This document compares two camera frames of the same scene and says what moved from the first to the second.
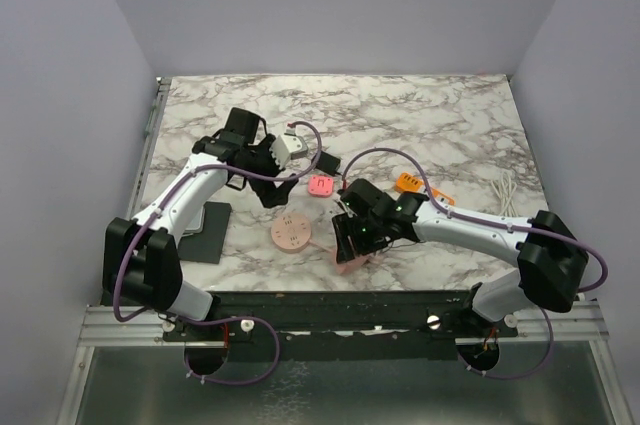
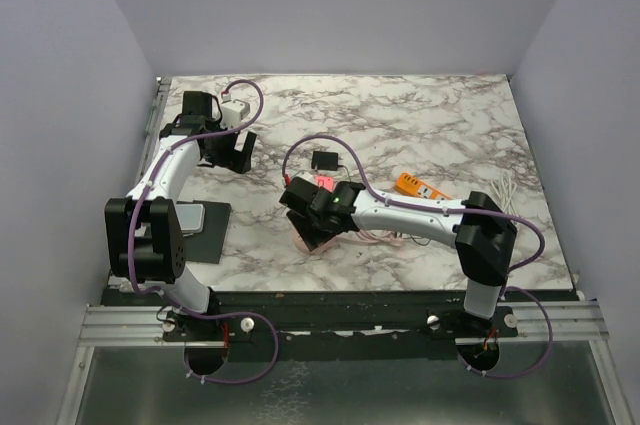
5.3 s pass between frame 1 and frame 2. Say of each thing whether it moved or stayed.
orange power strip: stayed
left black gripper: moved
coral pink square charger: stayed
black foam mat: stayed
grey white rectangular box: stayed
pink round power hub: moved
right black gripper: moved
